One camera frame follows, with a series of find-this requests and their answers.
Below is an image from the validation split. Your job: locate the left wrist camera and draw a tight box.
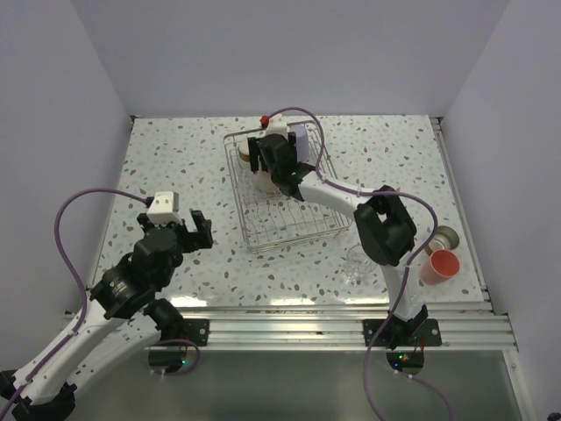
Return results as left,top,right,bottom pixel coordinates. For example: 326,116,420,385
146,191,181,225

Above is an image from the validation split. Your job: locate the lavender plastic cup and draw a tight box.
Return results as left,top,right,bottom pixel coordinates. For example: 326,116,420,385
291,125,309,162

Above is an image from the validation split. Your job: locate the aluminium frame rail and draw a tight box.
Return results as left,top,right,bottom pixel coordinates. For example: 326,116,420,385
180,302,517,351

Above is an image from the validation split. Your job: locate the tan paper cup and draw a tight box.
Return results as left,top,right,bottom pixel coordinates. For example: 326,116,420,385
254,170,279,194

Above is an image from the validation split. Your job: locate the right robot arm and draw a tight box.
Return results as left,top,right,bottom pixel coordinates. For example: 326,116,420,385
248,134,428,348

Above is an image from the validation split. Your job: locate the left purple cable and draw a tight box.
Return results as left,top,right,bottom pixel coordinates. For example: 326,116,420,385
0,187,202,413

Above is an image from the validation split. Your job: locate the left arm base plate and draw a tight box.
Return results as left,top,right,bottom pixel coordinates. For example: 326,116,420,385
130,318,210,347

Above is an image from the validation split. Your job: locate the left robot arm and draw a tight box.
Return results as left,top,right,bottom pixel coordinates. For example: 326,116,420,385
1,210,214,420

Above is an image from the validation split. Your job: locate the metal-lined cup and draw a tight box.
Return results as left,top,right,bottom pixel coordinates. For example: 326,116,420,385
237,139,251,171
424,225,460,255

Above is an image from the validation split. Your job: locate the clear glass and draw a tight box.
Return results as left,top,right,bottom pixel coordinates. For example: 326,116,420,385
344,245,375,285

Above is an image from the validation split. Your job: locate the wire dish rack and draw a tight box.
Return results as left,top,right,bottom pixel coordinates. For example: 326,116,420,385
223,129,352,253

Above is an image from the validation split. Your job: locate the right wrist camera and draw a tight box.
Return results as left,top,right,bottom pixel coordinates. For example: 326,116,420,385
259,113,289,138

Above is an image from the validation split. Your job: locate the red plastic cup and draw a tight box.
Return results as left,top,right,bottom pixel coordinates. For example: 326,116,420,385
421,249,461,285

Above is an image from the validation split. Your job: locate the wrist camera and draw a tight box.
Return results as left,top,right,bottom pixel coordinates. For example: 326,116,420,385
259,113,289,138
146,191,181,225

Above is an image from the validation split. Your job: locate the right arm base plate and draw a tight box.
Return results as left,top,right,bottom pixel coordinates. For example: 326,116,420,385
362,318,443,347

